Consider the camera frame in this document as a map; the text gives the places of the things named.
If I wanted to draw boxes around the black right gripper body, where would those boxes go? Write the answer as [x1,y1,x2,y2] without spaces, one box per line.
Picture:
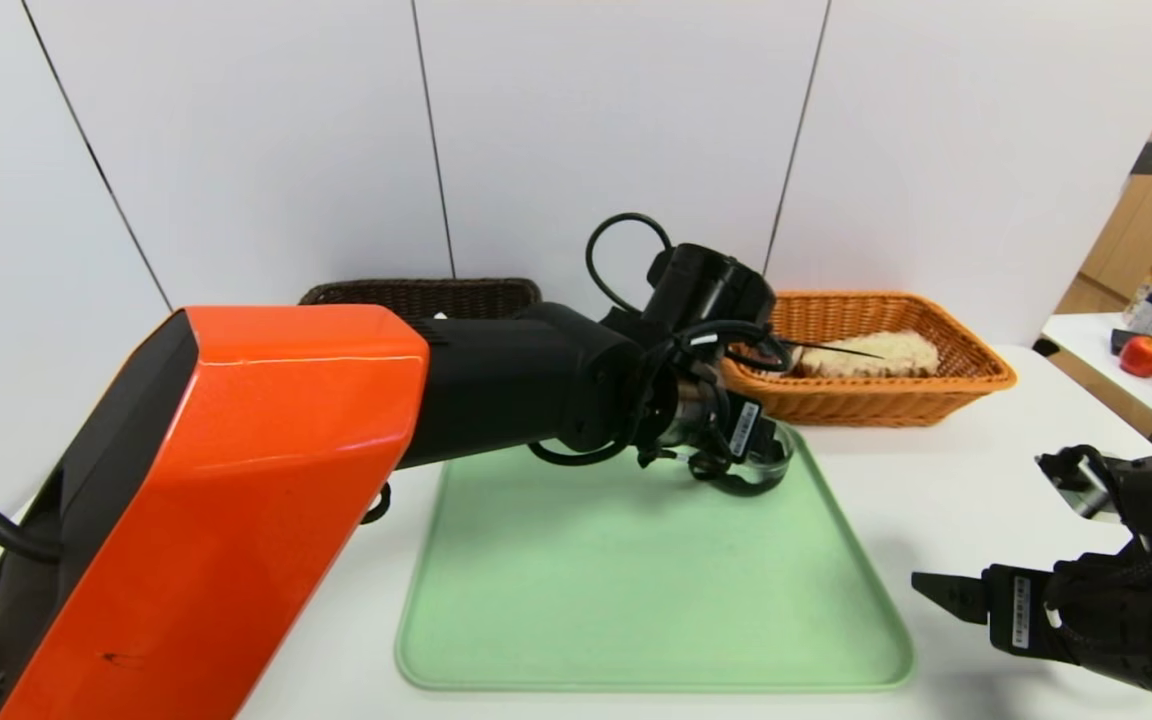
[981,554,1152,680]

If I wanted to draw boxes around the glass cup with black handle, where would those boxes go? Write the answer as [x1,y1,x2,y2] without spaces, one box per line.
[686,420,795,498]

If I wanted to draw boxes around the swirled brown bread loaf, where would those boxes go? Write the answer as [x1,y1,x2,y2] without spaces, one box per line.
[798,330,940,379]

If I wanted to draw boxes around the orange wicker basket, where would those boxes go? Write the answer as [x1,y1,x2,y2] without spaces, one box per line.
[721,291,1017,429]

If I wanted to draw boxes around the dark brown wicker basket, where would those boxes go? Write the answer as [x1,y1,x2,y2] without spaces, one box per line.
[298,279,545,323]

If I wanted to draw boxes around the white side table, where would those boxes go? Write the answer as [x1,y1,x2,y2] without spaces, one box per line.
[1040,314,1152,441]

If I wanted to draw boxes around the light green plastic tray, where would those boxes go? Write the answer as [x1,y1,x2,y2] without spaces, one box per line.
[396,420,916,693]

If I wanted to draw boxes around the wooden cabinet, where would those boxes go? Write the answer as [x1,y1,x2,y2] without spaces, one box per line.
[1051,10,1152,317]

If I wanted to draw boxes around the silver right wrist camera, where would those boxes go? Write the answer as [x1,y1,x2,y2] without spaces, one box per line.
[1036,445,1129,523]

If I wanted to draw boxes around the thin black left wrist cable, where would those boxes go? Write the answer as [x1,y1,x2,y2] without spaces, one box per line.
[706,320,887,373]

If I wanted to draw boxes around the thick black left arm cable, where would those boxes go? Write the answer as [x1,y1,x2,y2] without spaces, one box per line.
[585,212,677,316]

